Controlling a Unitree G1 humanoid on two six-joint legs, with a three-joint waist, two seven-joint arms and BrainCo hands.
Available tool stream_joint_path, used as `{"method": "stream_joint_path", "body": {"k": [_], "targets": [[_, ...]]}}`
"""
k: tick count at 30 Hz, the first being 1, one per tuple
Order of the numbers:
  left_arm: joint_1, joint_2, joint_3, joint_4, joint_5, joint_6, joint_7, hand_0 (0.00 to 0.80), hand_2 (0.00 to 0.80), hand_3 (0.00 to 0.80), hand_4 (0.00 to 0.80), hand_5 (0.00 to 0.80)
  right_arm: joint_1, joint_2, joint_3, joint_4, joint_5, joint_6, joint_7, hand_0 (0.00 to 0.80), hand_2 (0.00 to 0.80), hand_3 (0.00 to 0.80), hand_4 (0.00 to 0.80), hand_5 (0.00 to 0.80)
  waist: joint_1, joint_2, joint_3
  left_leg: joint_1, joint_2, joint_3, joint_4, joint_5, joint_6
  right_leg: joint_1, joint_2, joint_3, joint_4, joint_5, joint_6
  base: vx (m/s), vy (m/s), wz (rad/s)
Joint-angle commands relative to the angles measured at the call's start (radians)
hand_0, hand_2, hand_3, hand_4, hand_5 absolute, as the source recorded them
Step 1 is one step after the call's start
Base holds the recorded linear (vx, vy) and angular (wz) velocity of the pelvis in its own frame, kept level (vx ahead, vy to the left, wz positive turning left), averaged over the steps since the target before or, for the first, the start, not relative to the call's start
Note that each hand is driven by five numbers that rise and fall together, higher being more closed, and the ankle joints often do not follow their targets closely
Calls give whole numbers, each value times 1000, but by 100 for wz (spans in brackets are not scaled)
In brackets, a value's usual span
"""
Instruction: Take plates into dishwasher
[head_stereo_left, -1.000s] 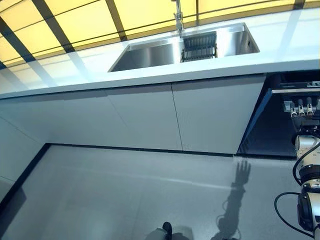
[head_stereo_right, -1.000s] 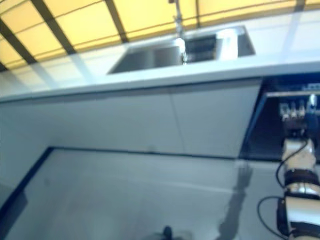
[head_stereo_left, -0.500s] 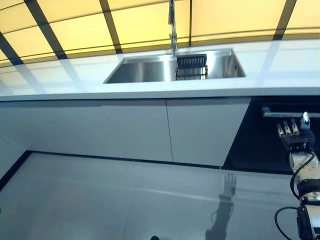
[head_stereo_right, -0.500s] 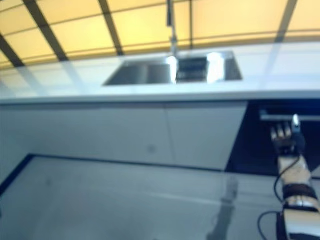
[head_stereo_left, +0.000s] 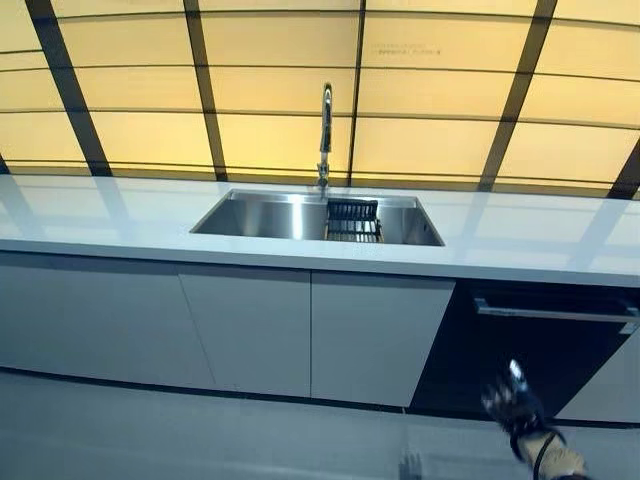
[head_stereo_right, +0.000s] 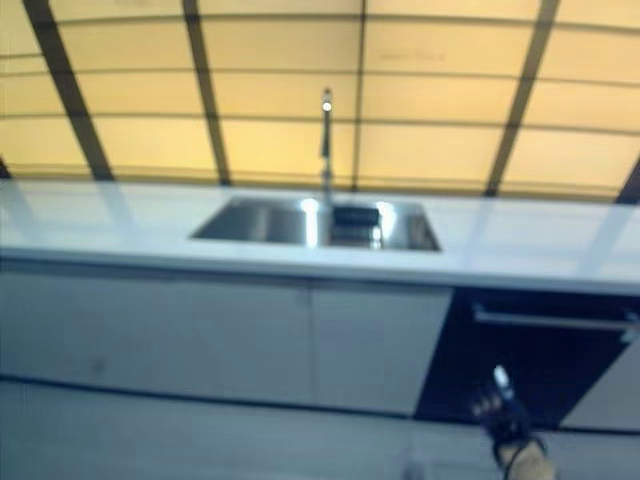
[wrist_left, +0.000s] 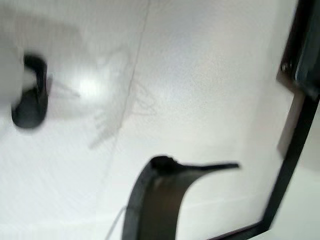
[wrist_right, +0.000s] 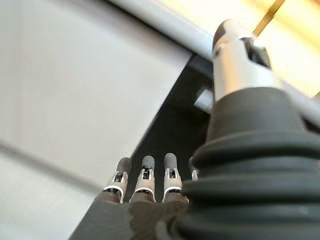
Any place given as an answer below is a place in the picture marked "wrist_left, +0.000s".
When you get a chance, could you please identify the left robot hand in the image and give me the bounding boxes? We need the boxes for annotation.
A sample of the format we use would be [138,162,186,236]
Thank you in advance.
[121,155,241,240]

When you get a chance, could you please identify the open dishwasher door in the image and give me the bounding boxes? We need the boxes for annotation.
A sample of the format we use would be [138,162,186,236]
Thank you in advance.
[275,0,320,99]

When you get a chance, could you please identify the dark cabinet plinth strip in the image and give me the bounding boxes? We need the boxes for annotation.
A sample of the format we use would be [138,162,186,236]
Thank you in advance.
[219,92,320,240]

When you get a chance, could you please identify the black left robot foot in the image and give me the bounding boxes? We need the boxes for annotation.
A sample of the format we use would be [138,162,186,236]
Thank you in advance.
[10,53,49,130]

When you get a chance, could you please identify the white left robot leg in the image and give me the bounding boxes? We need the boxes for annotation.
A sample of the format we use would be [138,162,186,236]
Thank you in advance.
[0,0,41,118]

